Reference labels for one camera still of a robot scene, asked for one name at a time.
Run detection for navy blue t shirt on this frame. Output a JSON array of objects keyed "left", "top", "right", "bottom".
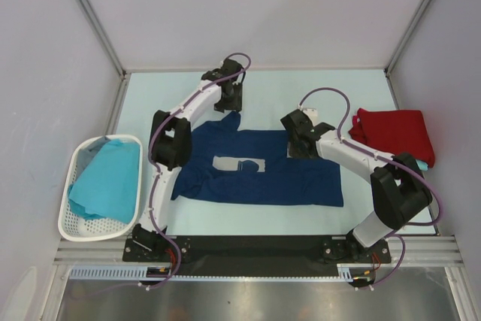
[{"left": 171, "top": 112, "right": 343, "bottom": 207}]

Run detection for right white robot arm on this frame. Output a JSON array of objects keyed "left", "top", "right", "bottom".
[{"left": 280, "top": 109, "right": 433, "bottom": 262}]

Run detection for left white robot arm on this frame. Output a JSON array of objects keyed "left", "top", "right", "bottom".
[{"left": 123, "top": 53, "right": 251, "bottom": 262}]

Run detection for folded red t shirt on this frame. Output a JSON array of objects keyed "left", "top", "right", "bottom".
[{"left": 349, "top": 108, "right": 436, "bottom": 168}]

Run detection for folded light blue t shirt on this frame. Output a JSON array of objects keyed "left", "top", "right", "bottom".
[{"left": 416, "top": 159, "right": 429, "bottom": 171}]

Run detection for grey shirt in basket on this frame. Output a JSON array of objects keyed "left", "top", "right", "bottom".
[{"left": 77, "top": 137, "right": 110, "bottom": 176}]

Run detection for turquoise t shirt in basket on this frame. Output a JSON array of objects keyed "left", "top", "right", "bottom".
[{"left": 67, "top": 138, "right": 141, "bottom": 223}]

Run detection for white laundry basket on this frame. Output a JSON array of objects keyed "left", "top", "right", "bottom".
[{"left": 58, "top": 135, "right": 143, "bottom": 242}]

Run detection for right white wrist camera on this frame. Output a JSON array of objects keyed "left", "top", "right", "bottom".
[{"left": 298, "top": 105, "right": 318, "bottom": 125}]

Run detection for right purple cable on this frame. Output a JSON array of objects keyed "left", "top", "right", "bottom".
[{"left": 298, "top": 87, "right": 446, "bottom": 292}]

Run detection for purple cable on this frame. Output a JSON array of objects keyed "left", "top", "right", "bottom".
[
  {"left": 298, "top": 87, "right": 446, "bottom": 292},
  {"left": 147, "top": 52, "right": 253, "bottom": 294}
]

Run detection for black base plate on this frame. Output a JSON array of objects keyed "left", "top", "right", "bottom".
[{"left": 123, "top": 235, "right": 392, "bottom": 277}]

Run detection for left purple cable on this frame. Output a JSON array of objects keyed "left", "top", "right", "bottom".
[{"left": 147, "top": 52, "right": 253, "bottom": 294}]

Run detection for aluminium frame rail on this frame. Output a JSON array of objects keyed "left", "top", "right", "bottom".
[{"left": 53, "top": 235, "right": 464, "bottom": 267}]

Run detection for light blue cable duct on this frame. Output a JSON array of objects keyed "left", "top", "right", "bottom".
[{"left": 70, "top": 265, "right": 171, "bottom": 281}]

